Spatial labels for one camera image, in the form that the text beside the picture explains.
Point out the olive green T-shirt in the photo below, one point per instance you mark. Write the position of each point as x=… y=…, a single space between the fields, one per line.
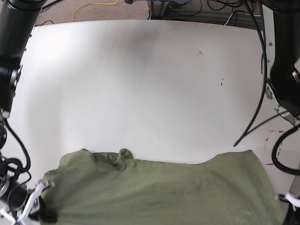
x=117 y=189

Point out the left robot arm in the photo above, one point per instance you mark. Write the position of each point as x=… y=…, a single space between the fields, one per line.
x=279 y=36

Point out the red tape rectangle marking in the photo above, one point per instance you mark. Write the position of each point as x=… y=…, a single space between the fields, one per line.
x=271 y=139

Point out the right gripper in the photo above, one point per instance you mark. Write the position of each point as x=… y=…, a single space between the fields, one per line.
x=24 y=207

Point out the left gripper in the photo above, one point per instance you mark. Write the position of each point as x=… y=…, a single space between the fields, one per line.
x=293 y=213

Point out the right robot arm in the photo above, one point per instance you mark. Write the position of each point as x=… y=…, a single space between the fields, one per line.
x=17 y=19

